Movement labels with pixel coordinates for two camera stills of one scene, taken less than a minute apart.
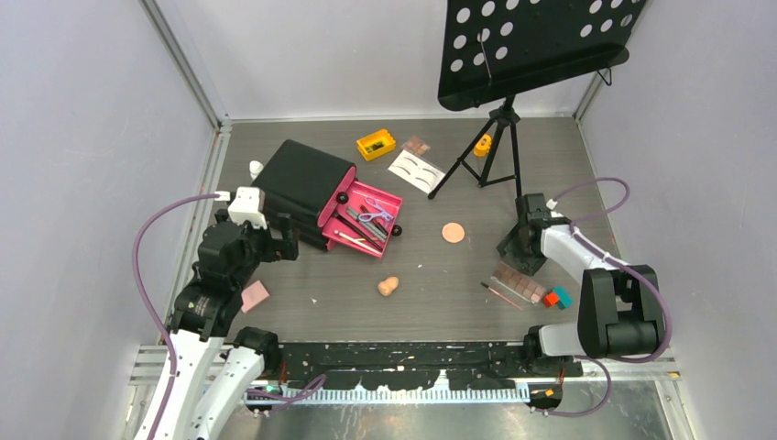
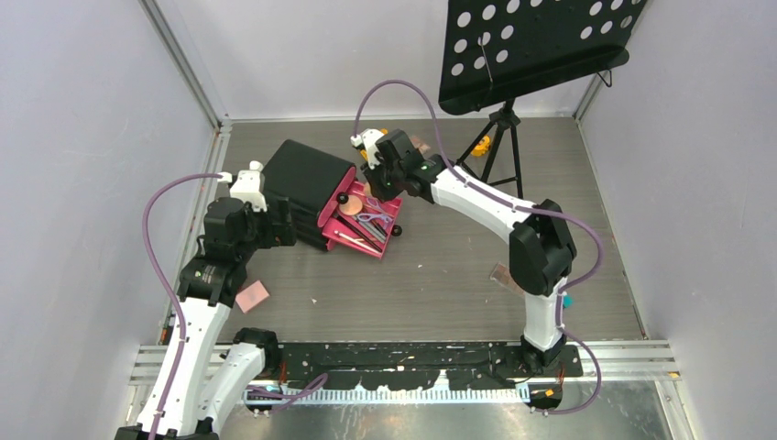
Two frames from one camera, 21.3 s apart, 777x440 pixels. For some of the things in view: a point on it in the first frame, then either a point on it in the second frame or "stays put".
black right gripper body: (529, 249) to (385, 181)
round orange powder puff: (453, 233) to (353, 206)
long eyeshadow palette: (524, 285) stays put
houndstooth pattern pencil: (366, 225) stays put
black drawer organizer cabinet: (307, 183) stays put
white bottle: (256, 167) stays put
